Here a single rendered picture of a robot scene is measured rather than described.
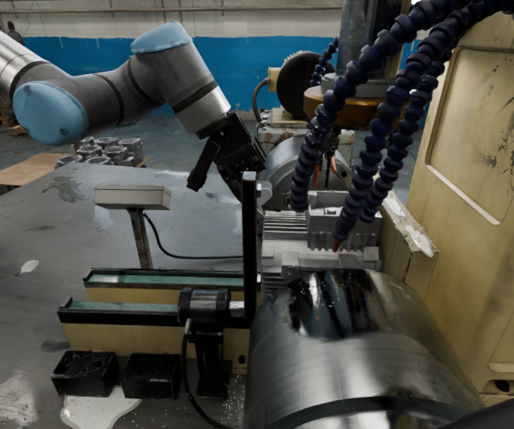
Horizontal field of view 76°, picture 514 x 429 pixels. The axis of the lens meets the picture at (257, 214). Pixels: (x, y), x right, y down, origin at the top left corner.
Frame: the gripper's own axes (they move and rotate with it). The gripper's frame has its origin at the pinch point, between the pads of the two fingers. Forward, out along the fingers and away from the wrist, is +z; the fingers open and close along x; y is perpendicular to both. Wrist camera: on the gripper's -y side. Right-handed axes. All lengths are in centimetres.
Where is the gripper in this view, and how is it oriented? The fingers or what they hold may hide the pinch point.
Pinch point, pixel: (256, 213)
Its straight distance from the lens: 68.4
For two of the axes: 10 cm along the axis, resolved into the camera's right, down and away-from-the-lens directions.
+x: 0.4, -4.8, 8.8
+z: 5.0, 7.7, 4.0
